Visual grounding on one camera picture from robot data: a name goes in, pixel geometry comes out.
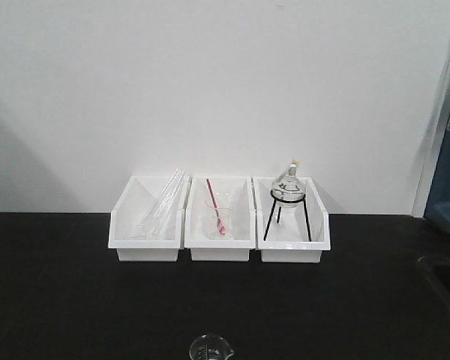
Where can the clear glass beaker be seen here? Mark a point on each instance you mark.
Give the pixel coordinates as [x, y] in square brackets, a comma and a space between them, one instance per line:
[210, 347]

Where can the small glass beaker in bin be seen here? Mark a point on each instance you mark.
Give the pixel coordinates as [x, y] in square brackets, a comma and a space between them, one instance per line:
[210, 220]

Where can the middle white plastic bin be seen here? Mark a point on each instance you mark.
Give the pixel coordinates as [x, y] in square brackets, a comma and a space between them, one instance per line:
[238, 193]

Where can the white plastic bin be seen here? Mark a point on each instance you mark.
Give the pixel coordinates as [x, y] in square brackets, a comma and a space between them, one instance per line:
[128, 233]
[238, 193]
[290, 235]

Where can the red stirring rod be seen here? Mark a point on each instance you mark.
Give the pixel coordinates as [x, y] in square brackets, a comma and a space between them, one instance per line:
[220, 224]

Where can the round glass flask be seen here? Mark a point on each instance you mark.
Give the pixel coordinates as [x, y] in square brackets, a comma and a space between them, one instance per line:
[287, 188]

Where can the glass tubes bundle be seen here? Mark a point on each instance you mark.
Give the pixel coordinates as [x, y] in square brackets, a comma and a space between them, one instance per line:
[151, 227]

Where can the left white plastic bin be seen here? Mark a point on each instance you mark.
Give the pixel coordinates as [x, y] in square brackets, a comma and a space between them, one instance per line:
[128, 233]

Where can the right white plastic bin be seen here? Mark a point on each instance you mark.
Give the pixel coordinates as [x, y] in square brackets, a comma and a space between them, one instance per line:
[290, 235]

